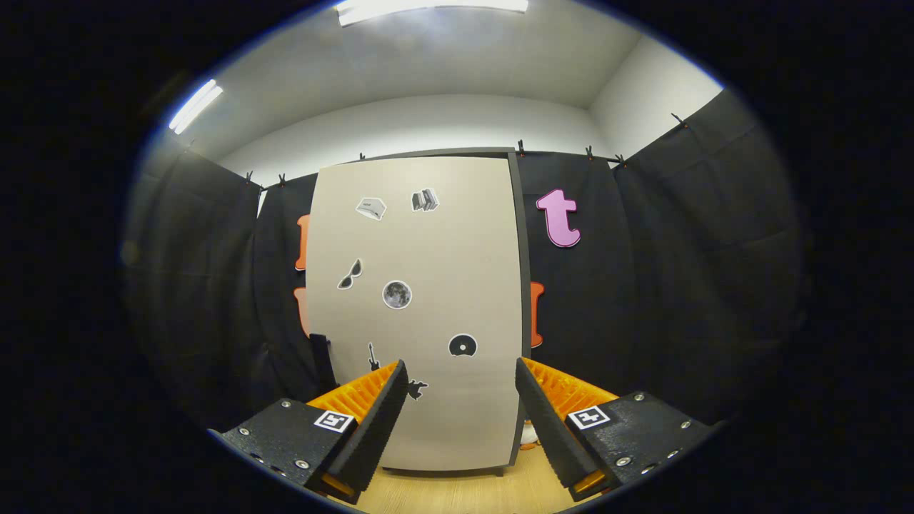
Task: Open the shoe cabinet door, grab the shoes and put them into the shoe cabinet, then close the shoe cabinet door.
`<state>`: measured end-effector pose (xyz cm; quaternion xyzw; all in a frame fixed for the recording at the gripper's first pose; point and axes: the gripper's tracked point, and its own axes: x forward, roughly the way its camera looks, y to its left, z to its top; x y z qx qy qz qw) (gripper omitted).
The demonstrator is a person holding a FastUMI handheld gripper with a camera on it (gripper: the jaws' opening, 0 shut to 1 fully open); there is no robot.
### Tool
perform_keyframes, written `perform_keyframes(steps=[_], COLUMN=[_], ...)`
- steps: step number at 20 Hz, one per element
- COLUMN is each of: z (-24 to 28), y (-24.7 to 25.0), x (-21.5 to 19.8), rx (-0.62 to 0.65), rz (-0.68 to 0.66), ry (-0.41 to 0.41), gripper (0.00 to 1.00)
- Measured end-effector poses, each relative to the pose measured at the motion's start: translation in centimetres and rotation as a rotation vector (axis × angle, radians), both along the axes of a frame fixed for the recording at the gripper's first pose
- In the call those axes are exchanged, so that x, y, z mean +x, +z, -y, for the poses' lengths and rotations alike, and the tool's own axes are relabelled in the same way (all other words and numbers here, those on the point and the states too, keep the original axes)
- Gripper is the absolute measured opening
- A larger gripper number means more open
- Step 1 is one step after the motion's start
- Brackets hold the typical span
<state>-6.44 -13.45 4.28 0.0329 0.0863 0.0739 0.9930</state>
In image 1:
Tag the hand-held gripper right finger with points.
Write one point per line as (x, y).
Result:
(546, 421)

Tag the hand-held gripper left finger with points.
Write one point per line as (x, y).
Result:
(378, 417)

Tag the dark grey shoe cabinet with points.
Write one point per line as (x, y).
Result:
(527, 285)

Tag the beige shoe cabinet door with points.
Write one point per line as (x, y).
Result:
(443, 250)

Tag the small penguin toy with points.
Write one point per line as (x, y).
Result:
(529, 434)

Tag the black backdrop cloth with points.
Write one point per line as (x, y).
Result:
(678, 285)

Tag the row of black cloth clips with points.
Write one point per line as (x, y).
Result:
(590, 152)

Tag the narrow ceiling light strip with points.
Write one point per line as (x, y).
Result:
(194, 107)

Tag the wide ceiling light panel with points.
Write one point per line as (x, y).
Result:
(428, 8)

